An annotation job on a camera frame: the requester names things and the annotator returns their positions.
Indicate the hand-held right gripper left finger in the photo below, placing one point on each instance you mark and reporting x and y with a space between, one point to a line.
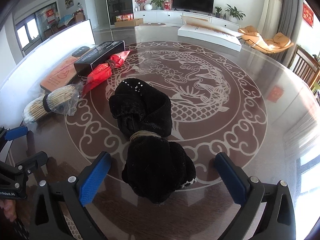
95 177

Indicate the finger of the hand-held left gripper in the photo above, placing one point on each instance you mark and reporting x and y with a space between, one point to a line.
15 133
33 161

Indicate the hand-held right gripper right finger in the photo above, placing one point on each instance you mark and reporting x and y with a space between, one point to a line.
231 177

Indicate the cotton swab bundle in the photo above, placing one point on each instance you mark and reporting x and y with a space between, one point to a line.
47 103

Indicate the orange phone case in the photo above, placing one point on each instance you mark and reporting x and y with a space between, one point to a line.
58 76

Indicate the black velvet cloth bundle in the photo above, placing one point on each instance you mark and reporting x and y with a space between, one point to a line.
147 115

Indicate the red plastic packet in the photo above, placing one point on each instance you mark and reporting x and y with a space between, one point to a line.
100 73

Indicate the large white cardboard box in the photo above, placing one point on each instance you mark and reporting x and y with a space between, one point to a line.
62 40

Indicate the black carton with white print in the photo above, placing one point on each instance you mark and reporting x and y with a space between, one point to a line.
100 55

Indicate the person's left hand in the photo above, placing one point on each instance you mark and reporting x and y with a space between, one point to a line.
7 208

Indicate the red poster on glass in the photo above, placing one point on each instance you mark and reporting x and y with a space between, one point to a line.
51 16

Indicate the wooden dining table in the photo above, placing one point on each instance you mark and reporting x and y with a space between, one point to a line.
65 20

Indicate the light brown dining chair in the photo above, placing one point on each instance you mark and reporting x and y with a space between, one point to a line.
79 17

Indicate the dark wooden chair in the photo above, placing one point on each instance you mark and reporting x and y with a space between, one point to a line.
306 65

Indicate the large water bottle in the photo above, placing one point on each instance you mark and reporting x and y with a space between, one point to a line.
80 7

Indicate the orange lounge chair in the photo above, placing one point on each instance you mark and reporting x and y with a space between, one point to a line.
277 41

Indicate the flat white box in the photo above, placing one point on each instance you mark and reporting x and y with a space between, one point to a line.
210 33

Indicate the brown cardboard box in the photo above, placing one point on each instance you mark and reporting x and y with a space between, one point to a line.
130 23

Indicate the orange snack boxes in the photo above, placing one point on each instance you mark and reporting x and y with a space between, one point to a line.
124 17

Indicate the round wooden board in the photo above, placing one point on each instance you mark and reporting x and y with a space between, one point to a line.
152 24

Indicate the leafy plant in white pot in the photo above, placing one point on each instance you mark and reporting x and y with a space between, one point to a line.
234 13

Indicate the small potted plant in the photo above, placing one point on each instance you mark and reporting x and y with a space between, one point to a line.
218 11

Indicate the dark glass display cabinet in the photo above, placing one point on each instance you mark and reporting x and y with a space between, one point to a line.
118 0

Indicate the fabric covered standing air conditioner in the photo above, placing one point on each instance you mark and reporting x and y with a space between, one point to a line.
271 12

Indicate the grey curtain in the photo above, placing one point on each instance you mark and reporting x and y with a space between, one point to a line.
290 17

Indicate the white TV cabinet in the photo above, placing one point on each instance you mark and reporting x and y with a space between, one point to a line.
160 16

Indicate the round white vase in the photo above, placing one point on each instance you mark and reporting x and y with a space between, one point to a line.
148 7

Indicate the black television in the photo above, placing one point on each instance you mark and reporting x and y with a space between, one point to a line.
193 1

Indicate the red flowers in vase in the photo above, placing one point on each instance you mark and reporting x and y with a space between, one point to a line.
141 1

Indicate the red gift box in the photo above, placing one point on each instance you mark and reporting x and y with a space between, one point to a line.
167 5

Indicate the bushy green potted plant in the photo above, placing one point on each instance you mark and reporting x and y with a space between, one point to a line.
158 2

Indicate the red wall hanging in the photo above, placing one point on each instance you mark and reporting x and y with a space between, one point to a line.
308 15

